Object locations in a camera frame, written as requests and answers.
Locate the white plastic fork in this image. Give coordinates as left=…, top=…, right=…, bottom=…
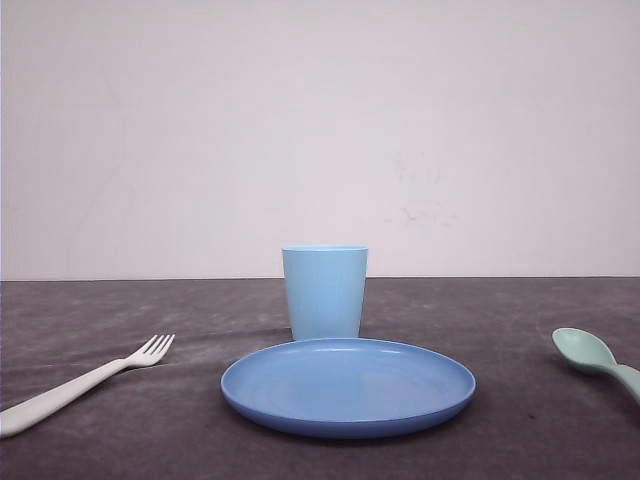
left=1, top=334, right=176, bottom=439

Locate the blue plastic plate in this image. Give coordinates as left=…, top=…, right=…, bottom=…
left=220, top=338, right=476, bottom=439

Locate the mint green plastic spoon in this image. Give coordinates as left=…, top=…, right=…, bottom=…
left=551, top=327, right=639, bottom=403

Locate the light blue plastic cup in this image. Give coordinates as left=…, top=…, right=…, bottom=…
left=282, top=244, right=368, bottom=341

